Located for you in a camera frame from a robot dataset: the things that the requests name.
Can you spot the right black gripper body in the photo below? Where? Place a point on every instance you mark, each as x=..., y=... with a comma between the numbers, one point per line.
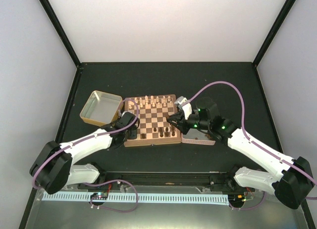
x=185, y=129

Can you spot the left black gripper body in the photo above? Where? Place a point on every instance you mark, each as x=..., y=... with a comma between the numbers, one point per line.
x=132, y=135

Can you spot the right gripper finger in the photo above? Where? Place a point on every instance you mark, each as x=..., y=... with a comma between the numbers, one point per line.
x=177, y=124
x=176, y=116

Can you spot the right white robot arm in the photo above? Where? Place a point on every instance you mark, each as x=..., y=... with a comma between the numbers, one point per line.
x=289, y=180

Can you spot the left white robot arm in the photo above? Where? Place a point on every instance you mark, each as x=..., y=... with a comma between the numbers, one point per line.
x=56, y=165

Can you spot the wooden chess board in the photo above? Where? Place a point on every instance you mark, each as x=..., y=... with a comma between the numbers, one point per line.
x=151, y=117

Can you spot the left circuit board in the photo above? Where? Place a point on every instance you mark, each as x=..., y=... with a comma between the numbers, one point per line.
x=99, y=196

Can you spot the circuit board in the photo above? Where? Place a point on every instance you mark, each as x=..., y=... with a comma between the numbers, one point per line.
x=239, y=198
x=99, y=196

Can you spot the right circuit board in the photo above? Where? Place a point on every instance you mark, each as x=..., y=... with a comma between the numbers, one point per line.
x=239, y=198

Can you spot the pink metal tin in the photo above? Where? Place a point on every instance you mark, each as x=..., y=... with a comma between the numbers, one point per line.
x=200, y=133

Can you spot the gold metal tin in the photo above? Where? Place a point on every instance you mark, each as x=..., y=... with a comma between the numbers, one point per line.
x=101, y=108

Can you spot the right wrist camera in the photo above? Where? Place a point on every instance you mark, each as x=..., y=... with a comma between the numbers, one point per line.
x=184, y=104

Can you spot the white slotted cable duct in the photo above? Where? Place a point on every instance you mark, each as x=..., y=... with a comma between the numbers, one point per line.
x=159, y=198

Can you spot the left black frame post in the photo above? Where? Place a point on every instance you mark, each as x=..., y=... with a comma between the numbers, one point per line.
x=60, y=31

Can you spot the black frame post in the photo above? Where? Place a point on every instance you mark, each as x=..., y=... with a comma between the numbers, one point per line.
x=60, y=31
x=287, y=6

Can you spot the right black frame post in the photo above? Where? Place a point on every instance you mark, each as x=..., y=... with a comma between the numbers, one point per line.
x=287, y=6

